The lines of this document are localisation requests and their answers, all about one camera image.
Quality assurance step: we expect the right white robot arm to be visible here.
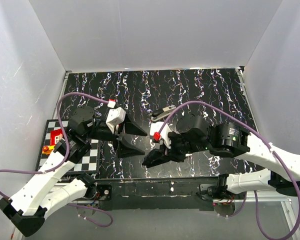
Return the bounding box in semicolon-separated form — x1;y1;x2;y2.
142;114;300;200

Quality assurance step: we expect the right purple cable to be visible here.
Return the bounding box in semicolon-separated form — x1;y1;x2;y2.
158;100;300;240

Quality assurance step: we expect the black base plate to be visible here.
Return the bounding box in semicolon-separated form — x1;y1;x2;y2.
96;176;218;211

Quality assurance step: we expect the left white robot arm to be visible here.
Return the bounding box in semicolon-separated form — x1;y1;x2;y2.
0;106;148;237

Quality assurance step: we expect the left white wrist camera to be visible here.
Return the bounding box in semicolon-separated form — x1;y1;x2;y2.
105;99;126;134

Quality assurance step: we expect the black white checkerboard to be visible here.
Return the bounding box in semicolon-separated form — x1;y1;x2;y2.
35;119;101;179

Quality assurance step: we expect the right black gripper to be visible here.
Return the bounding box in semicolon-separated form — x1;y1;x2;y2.
159;131;209;163

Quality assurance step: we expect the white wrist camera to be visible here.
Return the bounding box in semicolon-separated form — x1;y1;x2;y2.
149;121;172;149
105;99;126;134

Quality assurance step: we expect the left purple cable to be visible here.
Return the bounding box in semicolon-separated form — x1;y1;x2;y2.
0;92;116;227

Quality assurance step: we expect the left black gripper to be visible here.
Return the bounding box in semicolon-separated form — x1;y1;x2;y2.
84;110;148;157

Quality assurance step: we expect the purple cable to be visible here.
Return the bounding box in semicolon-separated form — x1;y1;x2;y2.
158;100;300;240
0;92;116;227

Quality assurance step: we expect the orange toy car base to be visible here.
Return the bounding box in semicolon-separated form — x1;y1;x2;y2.
42;145;55;156

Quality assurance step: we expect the red toy house block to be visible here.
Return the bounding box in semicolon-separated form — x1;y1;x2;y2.
50;128;63;146

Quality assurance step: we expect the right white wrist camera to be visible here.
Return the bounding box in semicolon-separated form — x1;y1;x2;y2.
149;121;172;149

